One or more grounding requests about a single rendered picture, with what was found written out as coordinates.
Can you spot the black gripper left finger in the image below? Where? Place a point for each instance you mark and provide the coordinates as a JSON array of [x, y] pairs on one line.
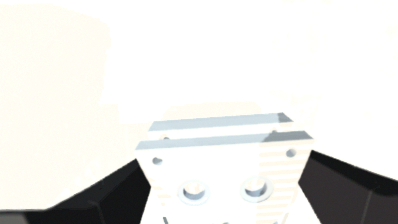
[[120, 197]]

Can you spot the white flat plate with holes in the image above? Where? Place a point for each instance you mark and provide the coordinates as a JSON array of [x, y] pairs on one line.
[[218, 126]]

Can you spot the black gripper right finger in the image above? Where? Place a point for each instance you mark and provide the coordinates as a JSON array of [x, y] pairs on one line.
[[343, 193]]

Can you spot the white rounded plate with two holes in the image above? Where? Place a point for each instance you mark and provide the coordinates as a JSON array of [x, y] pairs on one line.
[[223, 165]]

